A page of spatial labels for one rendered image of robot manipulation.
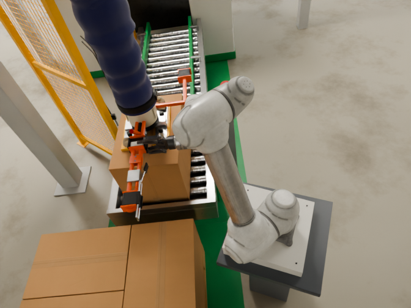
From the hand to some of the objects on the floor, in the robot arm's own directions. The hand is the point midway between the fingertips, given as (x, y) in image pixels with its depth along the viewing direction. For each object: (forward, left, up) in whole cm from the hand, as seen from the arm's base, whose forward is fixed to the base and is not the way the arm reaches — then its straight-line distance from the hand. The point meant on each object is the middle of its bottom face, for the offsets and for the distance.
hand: (138, 146), depth 169 cm
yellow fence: (+96, -52, -114) cm, 158 cm away
